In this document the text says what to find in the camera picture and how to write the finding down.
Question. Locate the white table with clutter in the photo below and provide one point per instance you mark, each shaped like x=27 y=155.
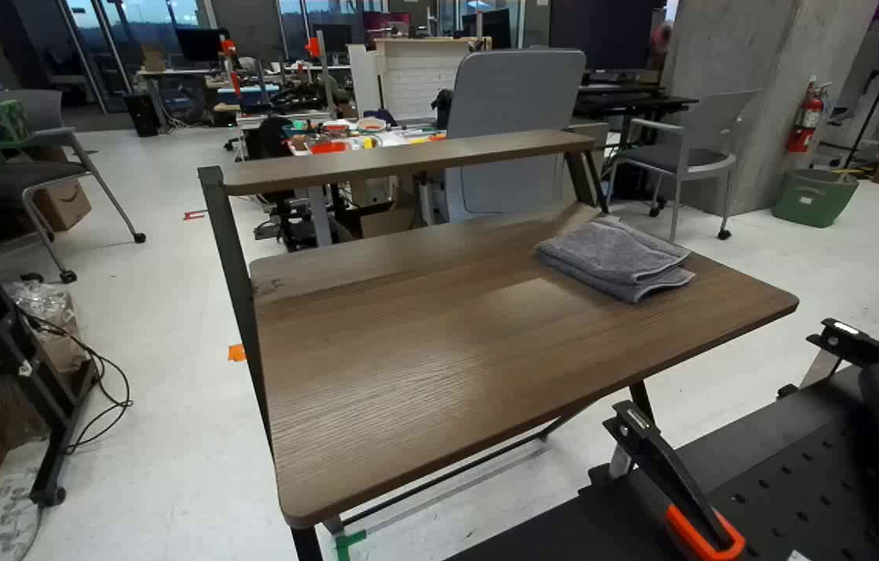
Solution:
x=354 y=140

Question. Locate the red fire extinguisher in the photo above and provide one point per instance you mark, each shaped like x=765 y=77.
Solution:
x=804 y=125

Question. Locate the grey chair on castors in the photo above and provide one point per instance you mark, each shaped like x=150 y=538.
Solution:
x=685 y=156

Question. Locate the monitor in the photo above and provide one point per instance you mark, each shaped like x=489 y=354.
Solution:
x=199 y=44
x=333 y=37

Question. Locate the grey office chair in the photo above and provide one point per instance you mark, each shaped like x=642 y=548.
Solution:
x=26 y=175

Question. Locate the grey partition panel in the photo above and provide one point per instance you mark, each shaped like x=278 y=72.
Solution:
x=513 y=93

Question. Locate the grey folded towel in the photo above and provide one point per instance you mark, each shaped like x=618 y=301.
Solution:
x=611 y=259

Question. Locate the clear plastic bag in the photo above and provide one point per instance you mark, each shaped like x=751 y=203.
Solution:
x=50 y=308

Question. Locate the green plastic bin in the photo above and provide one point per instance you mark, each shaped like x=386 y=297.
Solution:
x=813 y=199

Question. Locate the large dark screen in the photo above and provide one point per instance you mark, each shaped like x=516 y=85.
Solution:
x=603 y=31

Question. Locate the black desk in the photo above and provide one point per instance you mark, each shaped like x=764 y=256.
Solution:
x=630 y=101

